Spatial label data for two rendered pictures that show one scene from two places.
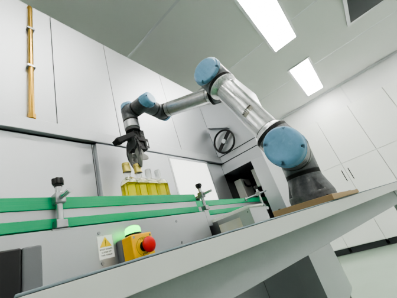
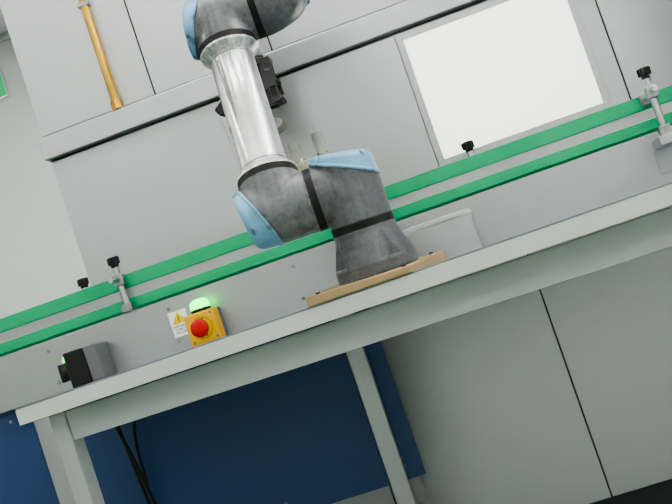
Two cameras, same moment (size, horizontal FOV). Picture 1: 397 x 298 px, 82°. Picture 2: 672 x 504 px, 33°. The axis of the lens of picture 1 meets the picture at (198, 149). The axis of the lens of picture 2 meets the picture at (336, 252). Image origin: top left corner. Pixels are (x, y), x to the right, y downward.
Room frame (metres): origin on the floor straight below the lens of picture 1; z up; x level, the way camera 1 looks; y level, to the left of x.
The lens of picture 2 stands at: (-0.07, -2.15, 0.72)
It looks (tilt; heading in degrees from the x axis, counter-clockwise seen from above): 3 degrees up; 66
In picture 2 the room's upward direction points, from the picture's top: 19 degrees counter-clockwise
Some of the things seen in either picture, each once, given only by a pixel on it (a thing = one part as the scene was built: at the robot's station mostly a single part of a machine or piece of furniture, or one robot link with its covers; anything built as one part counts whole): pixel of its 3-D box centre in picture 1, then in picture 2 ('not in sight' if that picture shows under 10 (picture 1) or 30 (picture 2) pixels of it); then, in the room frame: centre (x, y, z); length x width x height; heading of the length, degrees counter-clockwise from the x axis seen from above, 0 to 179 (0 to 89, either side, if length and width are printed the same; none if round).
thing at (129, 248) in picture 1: (136, 249); (206, 327); (0.66, 0.25, 0.79); 0.07 x 0.07 x 0.07; 58
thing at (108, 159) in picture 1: (170, 181); (409, 105); (1.32, 0.22, 1.15); 0.90 x 0.03 x 0.34; 148
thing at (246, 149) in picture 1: (242, 128); not in sight; (2.11, -0.48, 1.69); 0.70 x 0.37 x 0.89; 148
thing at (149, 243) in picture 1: (146, 245); (200, 327); (0.64, 0.21, 0.79); 0.04 x 0.03 x 0.04; 148
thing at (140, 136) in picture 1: (136, 141); (260, 86); (0.98, 0.27, 1.29); 0.09 x 0.08 x 0.12; 147
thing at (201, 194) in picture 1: (198, 198); not in sight; (1.06, 0.07, 0.95); 0.17 x 0.03 x 0.12; 58
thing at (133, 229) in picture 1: (132, 230); (199, 305); (0.66, 0.25, 0.84); 0.05 x 0.05 x 0.03
